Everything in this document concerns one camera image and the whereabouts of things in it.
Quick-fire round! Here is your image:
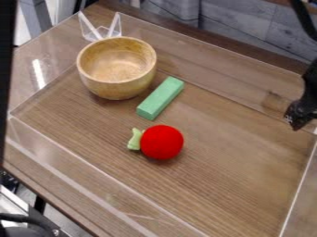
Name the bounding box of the clear acrylic tray enclosure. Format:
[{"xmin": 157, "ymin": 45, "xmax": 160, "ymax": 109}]
[{"xmin": 3, "ymin": 6, "xmax": 315, "ymax": 237}]

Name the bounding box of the clear acrylic corner bracket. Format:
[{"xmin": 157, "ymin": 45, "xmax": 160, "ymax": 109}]
[{"xmin": 77, "ymin": 11, "xmax": 123, "ymax": 42}]

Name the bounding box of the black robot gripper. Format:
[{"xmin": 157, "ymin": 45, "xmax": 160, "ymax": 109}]
[{"xmin": 283, "ymin": 58, "xmax": 317, "ymax": 131}]

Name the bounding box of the light wooden bowl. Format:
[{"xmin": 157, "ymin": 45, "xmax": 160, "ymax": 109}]
[{"xmin": 74, "ymin": 36, "xmax": 157, "ymax": 100}]

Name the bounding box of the red plush fruit green stem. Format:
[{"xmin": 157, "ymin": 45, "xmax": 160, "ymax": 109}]
[{"xmin": 125, "ymin": 124, "xmax": 184, "ymax": 160}]

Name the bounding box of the grey table leg post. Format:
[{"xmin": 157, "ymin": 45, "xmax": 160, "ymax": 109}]
[{"xmin": 18, "ymin": 0, "xmax": 52, "ymax": 38}]

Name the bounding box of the black cable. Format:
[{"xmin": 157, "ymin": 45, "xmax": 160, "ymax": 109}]
[{"xmin": 288, "ymin": 0, "xmax": 317, "ymax": 43}]

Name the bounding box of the green rectangular block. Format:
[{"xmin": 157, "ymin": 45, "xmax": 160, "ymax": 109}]
[{"xmin": 136, "ymin": 77, "xmax": 184, "ymax": 120}]

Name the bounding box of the black equipment bottom left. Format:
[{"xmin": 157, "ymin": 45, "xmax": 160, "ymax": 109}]
[{"xmin": 0, "ymin": 207, "xmax": 72, "ymax": 237}]

